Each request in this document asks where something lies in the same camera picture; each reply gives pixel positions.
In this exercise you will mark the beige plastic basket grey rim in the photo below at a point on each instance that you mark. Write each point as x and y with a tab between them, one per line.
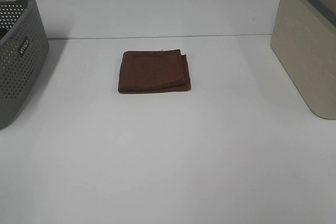
303	40

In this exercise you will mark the grey perforated plastic basket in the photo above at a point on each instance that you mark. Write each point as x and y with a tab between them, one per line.
24	49

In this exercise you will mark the brown towel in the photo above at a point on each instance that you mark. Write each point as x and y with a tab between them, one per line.
153	72

